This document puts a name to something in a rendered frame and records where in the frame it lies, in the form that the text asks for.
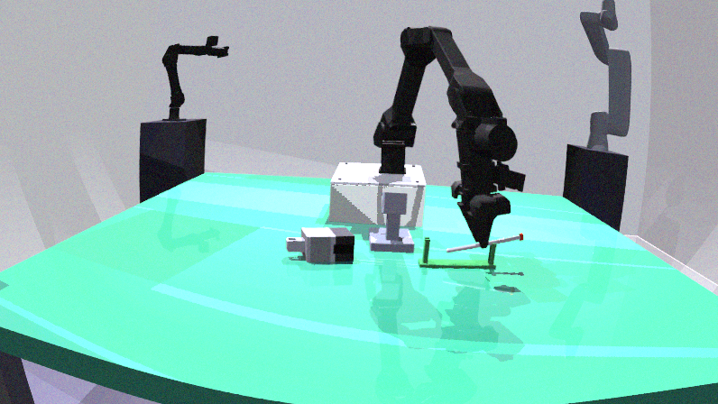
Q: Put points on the white pin with red cap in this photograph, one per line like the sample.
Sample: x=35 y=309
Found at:
x=519 y=237

